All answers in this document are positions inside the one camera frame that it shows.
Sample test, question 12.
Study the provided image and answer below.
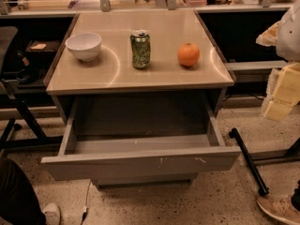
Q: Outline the grey drawer cabinet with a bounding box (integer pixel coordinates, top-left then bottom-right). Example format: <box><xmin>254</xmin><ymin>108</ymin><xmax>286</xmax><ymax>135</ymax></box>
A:
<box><xmin>42</xmin><ymin>9</ymin><xmax>239</xmax><ymax>187</ymax></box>

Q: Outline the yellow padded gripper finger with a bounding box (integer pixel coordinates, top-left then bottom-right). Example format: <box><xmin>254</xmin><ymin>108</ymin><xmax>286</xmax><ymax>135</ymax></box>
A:
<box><xmin>262</xmin><ymin>63</ymin><xmax>300</xmax><ymax>121</ymax></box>

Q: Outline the grey drawer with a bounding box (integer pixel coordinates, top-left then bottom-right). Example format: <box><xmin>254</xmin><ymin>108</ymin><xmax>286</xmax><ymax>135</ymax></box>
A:
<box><xmin>42</xmin><ymin>91</ymin><xmax>240</xmax><ymax>180</ymax></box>
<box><xmin>92</xmin><ymin>173</ymin><xmax>197</xmax><ymax>190</ymax></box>

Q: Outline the orange fruit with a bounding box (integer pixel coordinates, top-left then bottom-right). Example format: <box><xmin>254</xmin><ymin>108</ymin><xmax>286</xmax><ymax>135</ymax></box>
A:
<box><xmin>177</xmin><ymin>43</ymin><xmax>200</xmax><ymax>67</ymax></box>

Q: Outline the black office chair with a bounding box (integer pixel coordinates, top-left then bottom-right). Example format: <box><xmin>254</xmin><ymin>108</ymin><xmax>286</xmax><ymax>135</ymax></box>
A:
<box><xmin>0</xmin><ymin>26</ymin><xmax>62</xmax><ymax>152</ymax></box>

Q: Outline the black metal stand leg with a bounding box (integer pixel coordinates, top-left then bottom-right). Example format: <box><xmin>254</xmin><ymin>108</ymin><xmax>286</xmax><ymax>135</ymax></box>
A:
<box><xmin>229</xmin><ymin>127</ymin><xmax>269</xmax><ymax>196</ymax></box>

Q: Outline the green soda can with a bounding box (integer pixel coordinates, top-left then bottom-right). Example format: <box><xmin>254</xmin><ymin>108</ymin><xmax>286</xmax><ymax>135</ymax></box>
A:
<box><xmin>130</xmin><ymin>30</ymin><xmax>151</xmax><ymax>69</ymax></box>

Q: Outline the grey top drawer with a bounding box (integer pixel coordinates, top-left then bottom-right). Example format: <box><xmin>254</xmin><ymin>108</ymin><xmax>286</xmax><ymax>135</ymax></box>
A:
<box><xmin>42</xmin><ymin>91</ymin><xmax>240</xmax><ymax>180</ymax></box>

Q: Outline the white shoe left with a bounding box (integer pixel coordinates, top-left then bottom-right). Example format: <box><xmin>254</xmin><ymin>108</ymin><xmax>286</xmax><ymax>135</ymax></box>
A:
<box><xmin>43</xmin><ymin>202</ymin><xmax>61</xmax><ymax>225</ymax></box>

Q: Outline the white cable on floor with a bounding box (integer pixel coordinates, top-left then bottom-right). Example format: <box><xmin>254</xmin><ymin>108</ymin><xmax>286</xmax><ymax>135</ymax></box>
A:
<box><xmin>79</xmin><ymin>180</ymin><xmax>93</xmax><ymax>225</ymax></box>

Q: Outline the tan sneaker right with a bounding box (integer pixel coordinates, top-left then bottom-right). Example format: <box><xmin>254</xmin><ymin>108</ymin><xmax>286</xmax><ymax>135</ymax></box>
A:
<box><xmin>257</xmin><ymin>196</ymin><xmax>300</xmax><ymax>225</ymax></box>

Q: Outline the dark trouser leg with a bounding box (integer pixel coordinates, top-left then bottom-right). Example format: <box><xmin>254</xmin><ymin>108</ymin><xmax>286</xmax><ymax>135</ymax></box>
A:
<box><xmin>0</xmin><ymin>157</ymin><xmax>46</xmax><ymax>225</ymax></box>

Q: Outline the white ceramic bowl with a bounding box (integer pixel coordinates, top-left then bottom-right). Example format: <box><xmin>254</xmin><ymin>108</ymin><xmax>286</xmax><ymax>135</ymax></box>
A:
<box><xmin>65</xmin><ymin>32</ymin><xmax>102</xmax><ymax>61</ymax></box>

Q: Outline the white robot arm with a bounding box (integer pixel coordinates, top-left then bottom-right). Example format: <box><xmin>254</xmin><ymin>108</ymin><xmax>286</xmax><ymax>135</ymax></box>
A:
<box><xmin>256</xmin><ymin>0</ymin><xmax>300</xmax><ymax>121</ymax></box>

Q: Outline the grey bottom drawer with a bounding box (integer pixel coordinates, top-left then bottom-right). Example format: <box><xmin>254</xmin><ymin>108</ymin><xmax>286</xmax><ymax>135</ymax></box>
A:
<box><xmin>92</xmin><ymin>173</ymin><xmax>197</xmax><ymax>190</ymax></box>

